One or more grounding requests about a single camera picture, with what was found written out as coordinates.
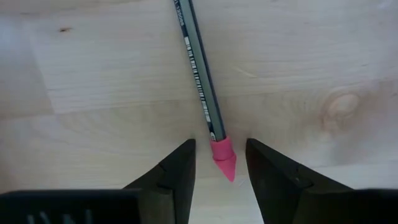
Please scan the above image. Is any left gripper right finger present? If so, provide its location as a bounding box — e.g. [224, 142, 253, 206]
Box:
[245, 138, 355, 224]

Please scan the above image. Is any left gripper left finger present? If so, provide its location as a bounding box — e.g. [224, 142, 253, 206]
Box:
[124, 139, 197, 224]

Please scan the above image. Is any grey pencil pink eraser cap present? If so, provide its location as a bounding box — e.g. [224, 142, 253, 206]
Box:
[173, 0, 237, 183]

